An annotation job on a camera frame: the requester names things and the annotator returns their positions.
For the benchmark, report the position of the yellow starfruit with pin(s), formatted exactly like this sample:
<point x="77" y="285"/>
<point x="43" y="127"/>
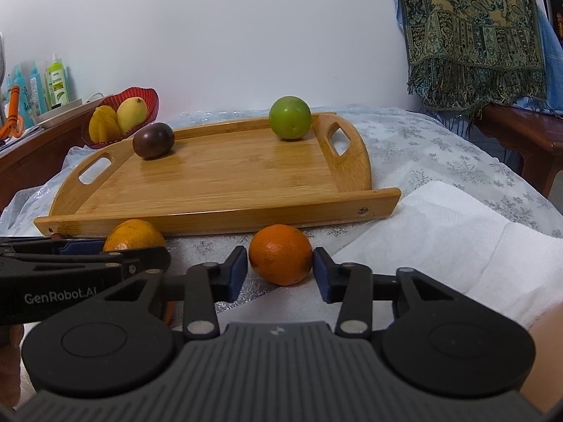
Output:
<point x="103" y="125"/>

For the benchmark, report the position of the white towel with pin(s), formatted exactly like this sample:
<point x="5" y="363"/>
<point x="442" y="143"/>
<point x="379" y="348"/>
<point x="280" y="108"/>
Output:
<point x="462" y="233"/>

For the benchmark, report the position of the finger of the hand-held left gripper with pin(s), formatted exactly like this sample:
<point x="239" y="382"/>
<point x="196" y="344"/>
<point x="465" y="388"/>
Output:
<point x="79" y="247"/>
<point x="145" y="258"/>

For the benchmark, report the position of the brown wooden cabinet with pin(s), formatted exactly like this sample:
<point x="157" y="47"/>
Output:
<point x="39" y="154"/>

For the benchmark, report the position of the dark purple passion fruit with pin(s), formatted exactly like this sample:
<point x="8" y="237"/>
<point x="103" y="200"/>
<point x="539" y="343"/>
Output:
<point x="153" y="140"/>

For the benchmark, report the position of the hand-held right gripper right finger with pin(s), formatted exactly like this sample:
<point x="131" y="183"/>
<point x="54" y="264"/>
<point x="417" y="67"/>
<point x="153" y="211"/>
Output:
<point x="321" y="278"/>

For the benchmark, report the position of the green round orange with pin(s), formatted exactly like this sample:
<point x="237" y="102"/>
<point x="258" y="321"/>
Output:
<point x="290" y="118"/>

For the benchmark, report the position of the green white bottle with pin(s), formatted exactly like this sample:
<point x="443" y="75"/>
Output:
<point x="57" y="81"/>

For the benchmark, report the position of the person's left hand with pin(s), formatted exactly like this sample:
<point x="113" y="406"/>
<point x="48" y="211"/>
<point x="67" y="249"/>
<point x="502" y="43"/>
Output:
<point x="9" y="356"/>

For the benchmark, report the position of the dark wooden furniture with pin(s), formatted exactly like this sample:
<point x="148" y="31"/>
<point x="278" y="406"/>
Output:
<point x="519" y="127"/>

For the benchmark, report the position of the teal bottle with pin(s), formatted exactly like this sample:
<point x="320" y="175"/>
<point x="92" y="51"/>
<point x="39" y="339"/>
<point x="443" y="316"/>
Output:
<point x="36" y="90"/>
<point x="22" y="96"/>

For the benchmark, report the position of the deep orange round orange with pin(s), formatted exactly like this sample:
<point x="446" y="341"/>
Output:
<point x="280" y="252"/>

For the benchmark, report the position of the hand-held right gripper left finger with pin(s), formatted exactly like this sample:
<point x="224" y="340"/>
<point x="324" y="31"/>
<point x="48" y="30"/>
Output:
<point x="239" y="270"/>

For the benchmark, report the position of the red glass bowl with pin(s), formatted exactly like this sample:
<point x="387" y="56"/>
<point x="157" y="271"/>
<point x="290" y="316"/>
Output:
<point x="147" y="96"/>

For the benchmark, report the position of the yellow mango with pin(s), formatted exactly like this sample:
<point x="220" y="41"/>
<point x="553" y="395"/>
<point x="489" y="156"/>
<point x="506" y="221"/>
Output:
<point x="132" y="112"/>

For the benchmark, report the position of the green patterned fringed scarf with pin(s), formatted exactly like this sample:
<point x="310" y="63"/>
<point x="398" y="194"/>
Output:
<point x="470" y="26"/>

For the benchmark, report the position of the yellowish orange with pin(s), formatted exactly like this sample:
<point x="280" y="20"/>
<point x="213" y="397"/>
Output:
<point x="132" y="235"/>

